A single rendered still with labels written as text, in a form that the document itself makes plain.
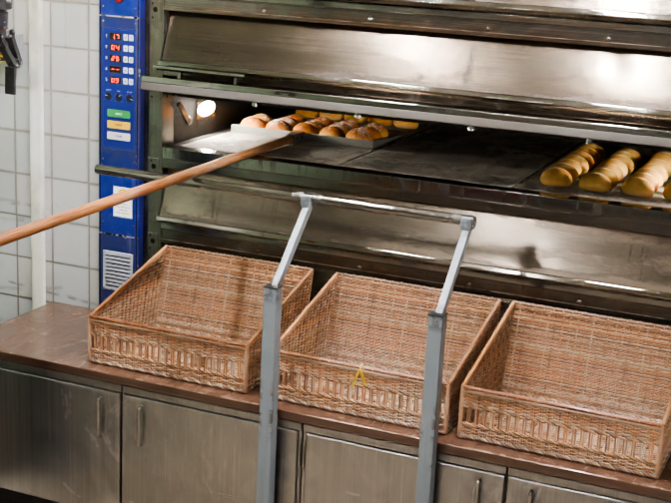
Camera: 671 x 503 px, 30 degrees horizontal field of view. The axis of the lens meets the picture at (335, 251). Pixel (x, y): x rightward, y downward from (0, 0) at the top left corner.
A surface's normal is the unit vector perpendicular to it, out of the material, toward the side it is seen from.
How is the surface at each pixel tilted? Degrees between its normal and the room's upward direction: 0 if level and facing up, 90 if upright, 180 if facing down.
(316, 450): 90
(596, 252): 70
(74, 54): 90
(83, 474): 90
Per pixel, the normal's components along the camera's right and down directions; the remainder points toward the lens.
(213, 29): -0.35, -0.13
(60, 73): -0.39, 0.22
